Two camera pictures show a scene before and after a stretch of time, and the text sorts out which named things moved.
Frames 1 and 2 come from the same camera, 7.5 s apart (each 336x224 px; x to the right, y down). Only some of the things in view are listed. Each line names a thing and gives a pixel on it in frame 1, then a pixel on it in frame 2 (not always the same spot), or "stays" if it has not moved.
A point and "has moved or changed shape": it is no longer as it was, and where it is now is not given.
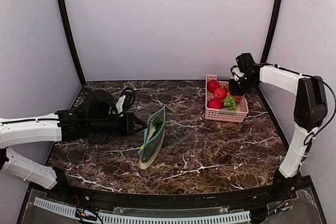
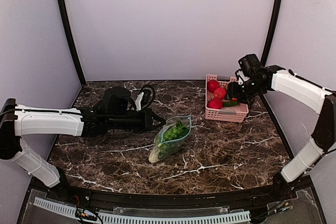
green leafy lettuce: [157, 123] has moved or changed shape
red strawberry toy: [215, 103] stays
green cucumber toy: [150, 148] → [230, 104]
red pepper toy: [212, 85] stays
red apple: [220, 93] stays
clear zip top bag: [154, 138] → [171, 136]
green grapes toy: [230, 103] → [172, 133]
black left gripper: [128, 123] → [148, 119]
